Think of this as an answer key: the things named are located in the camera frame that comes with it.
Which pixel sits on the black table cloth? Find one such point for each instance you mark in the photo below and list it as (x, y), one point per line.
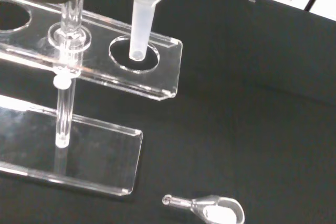
(249, 103)

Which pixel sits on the clear acrylic funnel stand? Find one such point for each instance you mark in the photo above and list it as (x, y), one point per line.
(92, 58)

